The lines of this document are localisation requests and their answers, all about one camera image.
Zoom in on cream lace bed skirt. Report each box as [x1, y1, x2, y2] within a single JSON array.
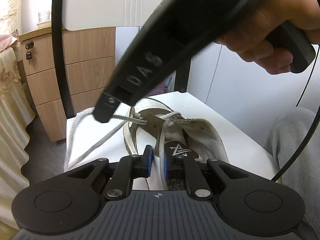
[[0, 45, 36, 182]]

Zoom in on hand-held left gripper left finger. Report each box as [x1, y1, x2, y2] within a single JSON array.
[[66, 145, 153, 200]]

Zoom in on person's right hand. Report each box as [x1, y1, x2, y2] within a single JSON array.
[[216, 0, 320, 76]]

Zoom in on black cabinet keys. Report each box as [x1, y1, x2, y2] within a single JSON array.
[[25, 42, 34, 66]]

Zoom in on person's grey trouser leg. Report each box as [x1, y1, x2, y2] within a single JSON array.
[[264, 107, 320, 231]]

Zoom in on pink cardboard box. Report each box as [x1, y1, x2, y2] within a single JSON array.
[[149, 76, 173, 97]]

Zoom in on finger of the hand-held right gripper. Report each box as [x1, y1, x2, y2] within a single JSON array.
[[94, 92, 126, 125]]

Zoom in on white chair with black frame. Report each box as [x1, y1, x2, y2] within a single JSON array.
[[51, 0, 283, 191]]

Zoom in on white shoelace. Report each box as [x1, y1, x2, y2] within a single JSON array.
[[64, 107, 181, 191]]

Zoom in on cream quilted headboard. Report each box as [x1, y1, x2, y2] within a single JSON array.
[[0, 0, 26, 38]]

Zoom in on white and brown sneaker shoe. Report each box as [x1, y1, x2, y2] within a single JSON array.
[[124, 97, 231, 193]]

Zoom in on white wardrobe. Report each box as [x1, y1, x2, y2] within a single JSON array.
[[115, 26, 320, 120]]

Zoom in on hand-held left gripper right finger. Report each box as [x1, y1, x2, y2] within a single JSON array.
[[163, 154, 251, 201]]

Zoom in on black cable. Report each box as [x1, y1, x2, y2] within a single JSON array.
[[271, 0, 320, 182]]

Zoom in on wooden drawer cabinet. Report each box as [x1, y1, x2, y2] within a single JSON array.
[[19, 26, 117, 143]]

